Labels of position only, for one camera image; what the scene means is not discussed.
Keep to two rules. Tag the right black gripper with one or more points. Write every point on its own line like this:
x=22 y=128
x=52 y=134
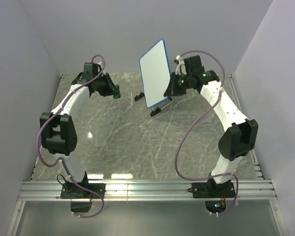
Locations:
x=172 y=89

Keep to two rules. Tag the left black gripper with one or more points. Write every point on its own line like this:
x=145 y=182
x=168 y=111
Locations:
x=110 y=90

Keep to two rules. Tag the green whiteboard eraser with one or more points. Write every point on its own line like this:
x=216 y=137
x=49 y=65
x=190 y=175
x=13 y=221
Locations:
x=117 y=93

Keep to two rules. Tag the blue framed whiteboard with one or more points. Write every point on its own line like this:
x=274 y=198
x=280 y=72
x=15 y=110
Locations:
x=155 y=73

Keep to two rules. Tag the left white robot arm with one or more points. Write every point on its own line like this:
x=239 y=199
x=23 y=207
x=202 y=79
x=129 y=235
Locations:
x=57 y=131

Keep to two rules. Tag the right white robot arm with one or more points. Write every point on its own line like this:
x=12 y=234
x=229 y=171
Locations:
x=240 y=132

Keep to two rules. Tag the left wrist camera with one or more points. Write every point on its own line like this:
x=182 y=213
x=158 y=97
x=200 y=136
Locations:
x=91 y=69

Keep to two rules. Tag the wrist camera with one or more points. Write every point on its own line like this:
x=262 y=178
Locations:
x=91 y=69
x=193 y=65

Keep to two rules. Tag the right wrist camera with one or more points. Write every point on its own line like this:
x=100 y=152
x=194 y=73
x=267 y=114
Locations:
x=193 y=65

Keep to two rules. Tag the black wire whiteboard stand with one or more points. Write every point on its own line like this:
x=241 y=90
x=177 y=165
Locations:
x=157 y=110

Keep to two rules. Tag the aluminium right side rail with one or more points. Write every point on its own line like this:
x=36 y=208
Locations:
x=256 y=164

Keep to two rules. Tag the aluminium rail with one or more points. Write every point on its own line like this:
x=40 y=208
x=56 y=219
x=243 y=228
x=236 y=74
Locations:
x=256 y=164
x=143 y=190

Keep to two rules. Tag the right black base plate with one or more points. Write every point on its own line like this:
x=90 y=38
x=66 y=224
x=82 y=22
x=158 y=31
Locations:
x=210 y=189

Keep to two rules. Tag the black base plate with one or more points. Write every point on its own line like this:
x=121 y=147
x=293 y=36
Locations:
x=210 y=189
x=71 y=191

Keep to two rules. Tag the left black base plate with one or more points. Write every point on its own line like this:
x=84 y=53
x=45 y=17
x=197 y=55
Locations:
x=71 y=191

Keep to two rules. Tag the aluminium front rail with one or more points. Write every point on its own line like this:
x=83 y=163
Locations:
x=143 y=190

